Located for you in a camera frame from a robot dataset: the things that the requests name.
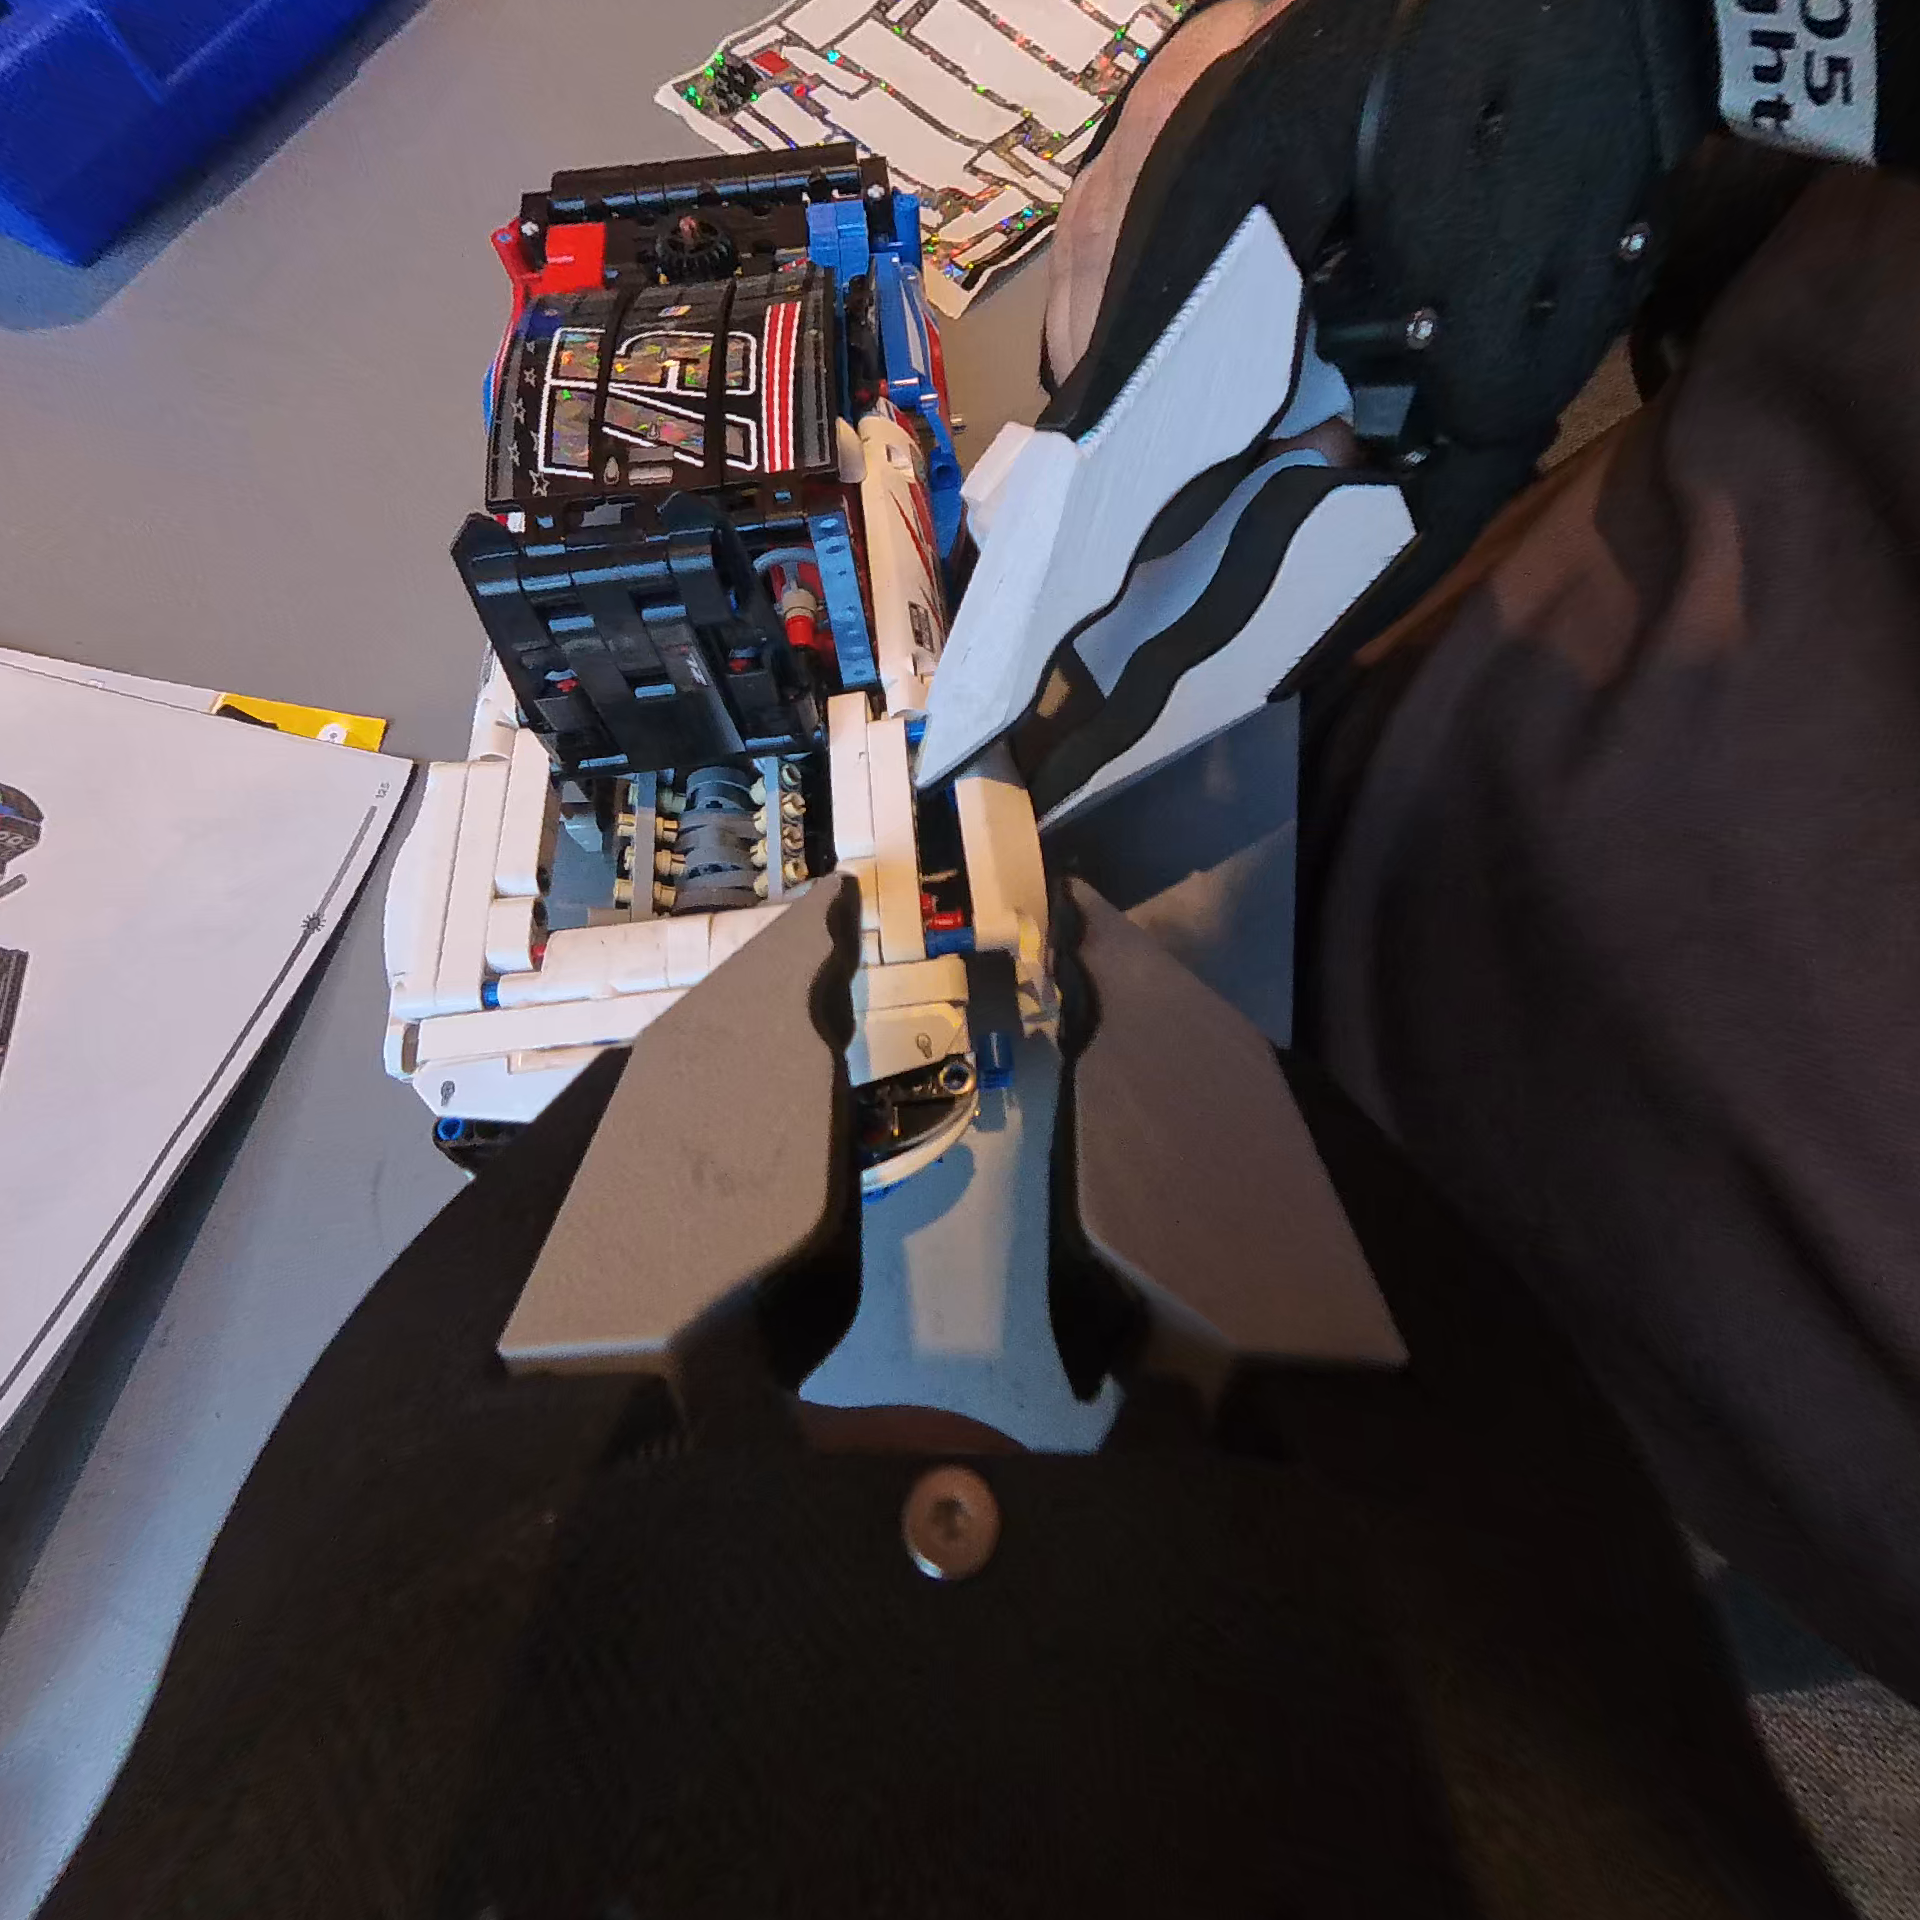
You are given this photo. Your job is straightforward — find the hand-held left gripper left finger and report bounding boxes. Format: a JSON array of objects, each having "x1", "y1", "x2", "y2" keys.
[{"x1": 497, "y1": 873, "x2": 868, "y2": 1391}]

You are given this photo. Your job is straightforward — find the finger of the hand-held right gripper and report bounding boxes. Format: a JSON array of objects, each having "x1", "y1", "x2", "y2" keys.
[
  {"x1": 1031, "y1": 455, "x2": 1421, "y2": 830},
  {"x1": 914, "y1": 206, "x2": 1311, "y2": 790}
]

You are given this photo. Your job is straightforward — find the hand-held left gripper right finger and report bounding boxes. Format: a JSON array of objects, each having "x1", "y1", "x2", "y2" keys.
[{"x1": 1048, "y1": 881, "x2": 1413, "y2": 1403}]

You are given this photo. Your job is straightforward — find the toy brick race car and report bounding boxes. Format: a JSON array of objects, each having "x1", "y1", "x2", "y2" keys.
[{"x1": 381, "y1": 151, "x2": 1058, "y2": 1193}]

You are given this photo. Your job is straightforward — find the grey desk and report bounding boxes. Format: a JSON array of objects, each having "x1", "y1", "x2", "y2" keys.
[{"x1": 0, "y1": 0, "x2": 1308, "y2": 1728}]

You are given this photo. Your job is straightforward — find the person's right hand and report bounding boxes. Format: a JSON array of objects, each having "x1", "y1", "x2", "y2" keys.
[{"x1": 1043, "y1": 0, "x2": 1280, "y2": 406}]

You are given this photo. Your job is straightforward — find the holographic sticker sheet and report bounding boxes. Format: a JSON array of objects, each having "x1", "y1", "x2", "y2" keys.
[{"x1": 656, "y1": 0, "x2": 1203, "y2": 319}]

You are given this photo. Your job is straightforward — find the open instruction booklet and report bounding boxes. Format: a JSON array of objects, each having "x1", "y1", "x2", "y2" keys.
[{"x1": 0, "y1": 647, "x2": 417, "y2": 1434}]

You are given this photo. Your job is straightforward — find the blue plastic bin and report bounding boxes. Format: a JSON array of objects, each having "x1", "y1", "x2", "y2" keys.
[{"x1": 0, "y1": 0, "x2": 377, "y2": 271}]

